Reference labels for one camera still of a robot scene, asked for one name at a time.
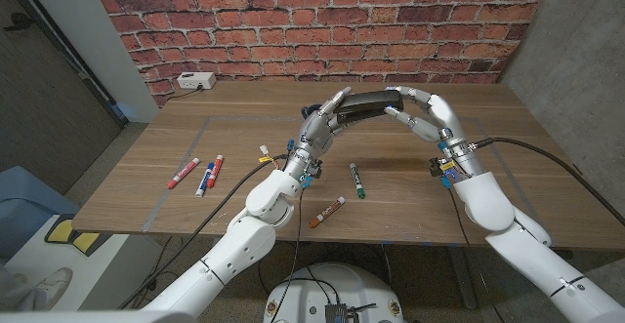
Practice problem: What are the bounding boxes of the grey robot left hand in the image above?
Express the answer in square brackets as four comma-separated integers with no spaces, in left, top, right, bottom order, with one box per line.
[285,86,354,176]

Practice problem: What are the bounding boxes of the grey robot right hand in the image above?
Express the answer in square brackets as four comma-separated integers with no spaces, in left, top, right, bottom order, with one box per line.
[383,85,485,179]

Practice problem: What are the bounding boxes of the green dry erase marker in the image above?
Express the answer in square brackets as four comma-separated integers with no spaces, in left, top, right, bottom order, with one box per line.
[349,162,366,200]

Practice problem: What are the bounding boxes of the orange dry erase marker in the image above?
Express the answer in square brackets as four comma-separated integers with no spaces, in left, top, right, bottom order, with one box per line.
[308,195,347,229]

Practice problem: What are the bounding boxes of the red brick print backdrop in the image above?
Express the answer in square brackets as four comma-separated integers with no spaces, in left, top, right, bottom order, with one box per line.
[86,0,558,108]

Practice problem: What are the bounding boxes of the red dry erase marker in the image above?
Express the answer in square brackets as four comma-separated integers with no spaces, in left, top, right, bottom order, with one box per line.
[206,154,225,190]
[166,157,201,190]

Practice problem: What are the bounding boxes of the blue dry erase marker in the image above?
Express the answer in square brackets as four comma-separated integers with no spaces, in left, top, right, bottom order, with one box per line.
[194,161,216,198]

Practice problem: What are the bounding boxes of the white power strip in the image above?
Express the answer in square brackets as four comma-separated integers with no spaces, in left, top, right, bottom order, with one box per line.
[176,71,218,91]

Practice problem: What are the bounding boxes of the grey table leg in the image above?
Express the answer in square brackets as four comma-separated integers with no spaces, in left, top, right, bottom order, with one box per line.
[446,246,479,310]
[208,237,226,262]

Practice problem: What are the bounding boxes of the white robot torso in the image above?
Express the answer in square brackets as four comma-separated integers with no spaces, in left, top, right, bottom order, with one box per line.
[262,262,406,323]

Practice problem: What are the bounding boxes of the grey finned torso module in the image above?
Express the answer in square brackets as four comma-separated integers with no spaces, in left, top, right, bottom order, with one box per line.
[324,303,351,323]

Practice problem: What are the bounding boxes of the yellow black floor pad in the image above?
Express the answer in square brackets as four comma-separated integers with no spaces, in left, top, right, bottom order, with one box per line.
[44,214,102,256]

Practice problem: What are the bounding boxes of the dark wooden door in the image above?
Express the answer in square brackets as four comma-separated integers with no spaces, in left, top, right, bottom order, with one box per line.
[0,0,124,195]

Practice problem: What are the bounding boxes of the blue plastic bin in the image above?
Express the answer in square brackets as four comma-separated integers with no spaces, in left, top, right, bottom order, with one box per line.
[0,165,82,261]

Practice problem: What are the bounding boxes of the seated person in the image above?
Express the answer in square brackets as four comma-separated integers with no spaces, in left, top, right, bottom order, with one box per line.
[0,263,74,312]

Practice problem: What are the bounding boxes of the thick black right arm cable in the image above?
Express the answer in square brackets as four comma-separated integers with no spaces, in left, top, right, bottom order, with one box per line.
[469,136,625,227]

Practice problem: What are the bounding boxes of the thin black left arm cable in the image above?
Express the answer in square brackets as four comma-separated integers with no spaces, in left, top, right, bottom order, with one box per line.
[268,186,305,323]

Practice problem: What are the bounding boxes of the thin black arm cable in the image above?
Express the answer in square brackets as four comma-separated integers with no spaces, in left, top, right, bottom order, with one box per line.
[268,186,305,323]
[447,187,507,323]

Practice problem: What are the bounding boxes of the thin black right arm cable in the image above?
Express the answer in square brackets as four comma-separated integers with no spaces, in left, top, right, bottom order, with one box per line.
[447,187,507,323]

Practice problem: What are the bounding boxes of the black power strip cable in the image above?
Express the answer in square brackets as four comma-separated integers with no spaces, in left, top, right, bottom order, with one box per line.
[165,86,202,102]

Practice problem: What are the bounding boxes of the black torso cable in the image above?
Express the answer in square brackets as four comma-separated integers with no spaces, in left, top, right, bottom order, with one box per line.
[257,239,343,305]

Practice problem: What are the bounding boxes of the black door handle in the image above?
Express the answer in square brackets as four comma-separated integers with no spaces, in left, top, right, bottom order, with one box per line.
[3,11,34,32]

